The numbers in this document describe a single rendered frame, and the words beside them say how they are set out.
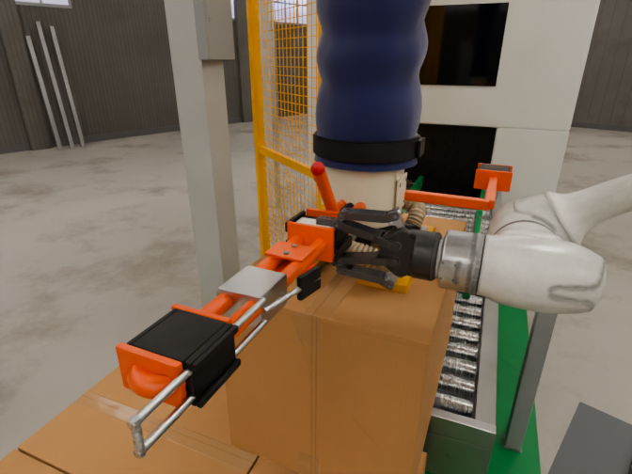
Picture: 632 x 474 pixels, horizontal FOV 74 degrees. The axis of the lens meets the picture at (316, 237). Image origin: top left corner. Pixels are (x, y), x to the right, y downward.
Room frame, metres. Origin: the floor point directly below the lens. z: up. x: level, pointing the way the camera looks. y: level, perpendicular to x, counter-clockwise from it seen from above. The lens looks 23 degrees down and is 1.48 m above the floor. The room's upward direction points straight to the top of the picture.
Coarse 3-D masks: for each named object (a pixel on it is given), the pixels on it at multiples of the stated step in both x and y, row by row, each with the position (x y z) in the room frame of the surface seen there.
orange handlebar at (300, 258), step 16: (416, 192) 0.88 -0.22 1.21; (496, 192) 0.90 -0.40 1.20; (480, 208) 0.82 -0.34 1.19; (288, 240) 0.61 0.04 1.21; (320, 240) 0.61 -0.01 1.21; (272, 256) 0.54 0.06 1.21; (288, 256) 0.54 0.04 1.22; (304, 256) 0.54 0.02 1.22; (288, 272) 0.50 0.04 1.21; (304, 272) 0.54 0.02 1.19; (208, 304) 0.42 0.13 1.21; (224, 304) 0.42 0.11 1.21; (144, 384) 0.29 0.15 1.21; (160, 384) 0.29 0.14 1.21
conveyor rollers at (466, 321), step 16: (432, 208) 2.65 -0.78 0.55; (448, 208) 2.67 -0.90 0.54; (464, 208) 2.65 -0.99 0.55; (464, 304) 1.51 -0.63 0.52; (480, 304) 1.49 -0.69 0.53; (464, 320) 1.35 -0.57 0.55; (480, 320) 1.35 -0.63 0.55; (464, 336) 1.26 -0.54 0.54; (448, 352) 1.19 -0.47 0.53; (464, 352) 1.17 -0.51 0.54; (448, 368) 1.10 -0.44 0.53; (464, 368) 1.09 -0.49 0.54; (448, 384) 1.02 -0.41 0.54; (464, 384) 1.01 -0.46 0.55; (448, 400) 0.94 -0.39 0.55; (464, 400) 0.94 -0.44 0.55; (464, 416) 0.91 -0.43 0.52
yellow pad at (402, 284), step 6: (414, 228) 0.91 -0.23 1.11; (420, 228) 0.96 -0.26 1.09; (426, 228) 0.96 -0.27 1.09; (432, 228) 0.97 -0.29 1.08; (402, 276) 0.70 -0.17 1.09; (408, 276) 0.71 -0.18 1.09; (360, 282) 0.71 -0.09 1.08; (366, 282) 0.71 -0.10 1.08; (372, 282) 0.70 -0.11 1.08; (396, 282) 0.69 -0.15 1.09; (402, 282) 0.69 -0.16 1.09; (408, 282) 0.69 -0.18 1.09; (384, 288) 0.69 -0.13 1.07; (396, 288) 0.68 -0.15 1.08; (402, 288) 0.68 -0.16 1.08; (408, 288) 0.69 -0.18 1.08
